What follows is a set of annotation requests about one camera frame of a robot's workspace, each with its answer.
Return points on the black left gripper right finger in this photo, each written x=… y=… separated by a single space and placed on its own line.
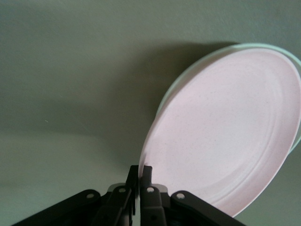
x=152 y=204

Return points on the pink plate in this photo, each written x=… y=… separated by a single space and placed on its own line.
x=223 y=129

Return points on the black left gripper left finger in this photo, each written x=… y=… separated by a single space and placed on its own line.
x=122 y=202

